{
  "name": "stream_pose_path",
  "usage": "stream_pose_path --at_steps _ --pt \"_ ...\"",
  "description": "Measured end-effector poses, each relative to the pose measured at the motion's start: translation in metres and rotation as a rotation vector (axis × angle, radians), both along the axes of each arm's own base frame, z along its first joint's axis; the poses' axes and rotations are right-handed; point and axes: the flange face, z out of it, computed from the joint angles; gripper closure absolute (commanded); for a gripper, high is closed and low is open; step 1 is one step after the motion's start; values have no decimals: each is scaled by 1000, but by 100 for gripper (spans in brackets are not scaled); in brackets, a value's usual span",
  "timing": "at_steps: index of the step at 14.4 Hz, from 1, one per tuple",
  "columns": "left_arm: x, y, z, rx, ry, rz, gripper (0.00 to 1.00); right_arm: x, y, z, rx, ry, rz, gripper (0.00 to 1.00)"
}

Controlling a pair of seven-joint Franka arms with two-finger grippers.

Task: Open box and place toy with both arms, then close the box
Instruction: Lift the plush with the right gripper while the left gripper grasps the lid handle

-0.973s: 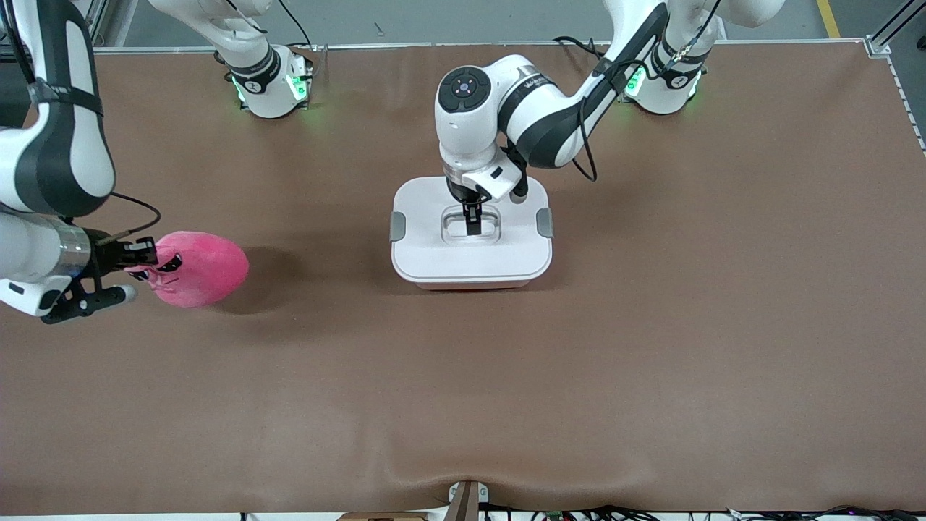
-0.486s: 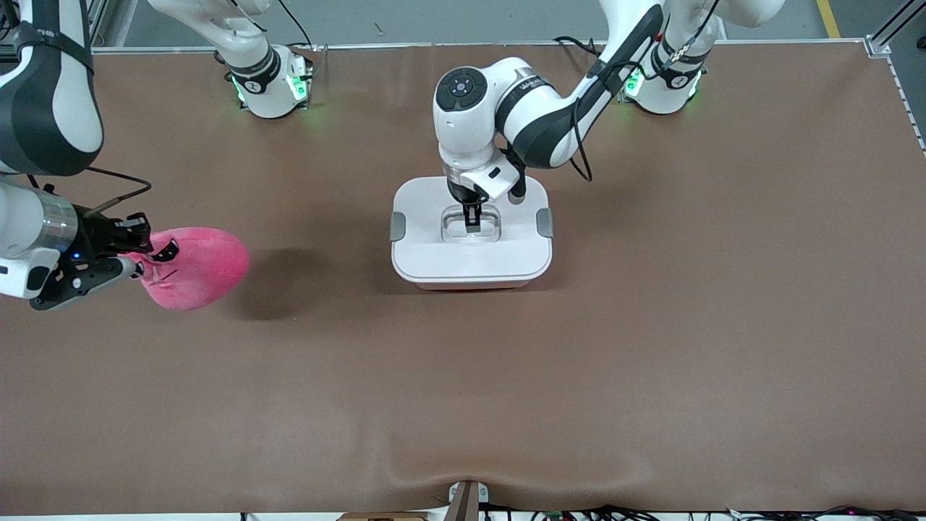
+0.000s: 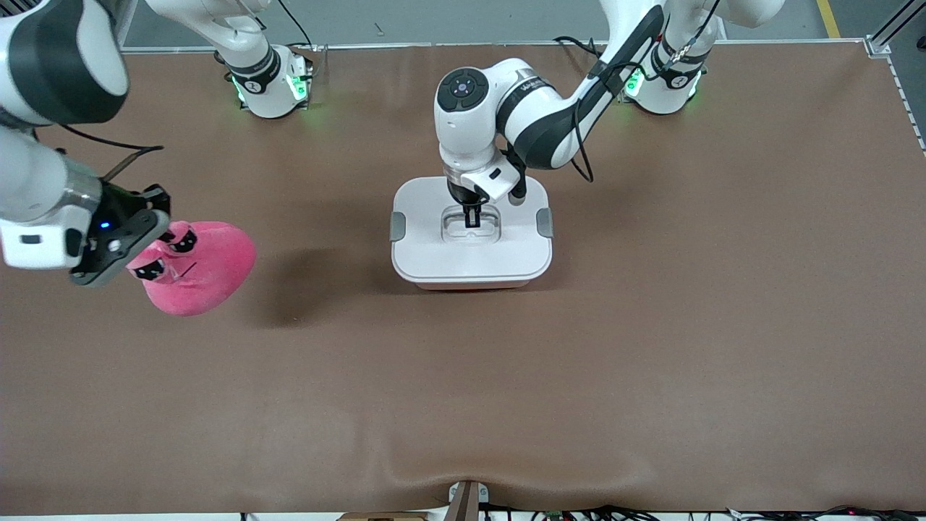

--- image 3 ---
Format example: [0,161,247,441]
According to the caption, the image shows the pink plush toy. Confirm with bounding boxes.
[127,221,258,317]

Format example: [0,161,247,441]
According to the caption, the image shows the white box lid grey latches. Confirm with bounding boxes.
[389,174,554,284]

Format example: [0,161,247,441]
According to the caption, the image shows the pink plastic storage box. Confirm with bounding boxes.
[416,279,532,291]

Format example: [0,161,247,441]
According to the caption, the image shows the metal table edge clamp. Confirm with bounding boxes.
[445,480,490,521]

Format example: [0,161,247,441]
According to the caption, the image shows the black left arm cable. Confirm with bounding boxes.
[570,0,721,183]

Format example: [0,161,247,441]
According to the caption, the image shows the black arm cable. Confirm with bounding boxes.
[570,0,721,183]
[58,123,165,182]

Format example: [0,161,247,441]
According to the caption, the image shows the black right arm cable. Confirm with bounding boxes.
[58,123,165,182]

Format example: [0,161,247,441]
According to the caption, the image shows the black left base cable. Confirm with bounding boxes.
[553,35,608,67]

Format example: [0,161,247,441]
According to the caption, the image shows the black base cable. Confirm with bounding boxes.
[553,35,608,67]
[277,0,313,51]

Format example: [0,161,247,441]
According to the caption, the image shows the black right base cable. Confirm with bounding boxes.
[277,0,313,51]

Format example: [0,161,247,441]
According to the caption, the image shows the aluminium frame profile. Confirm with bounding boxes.
[866,0,926,59]

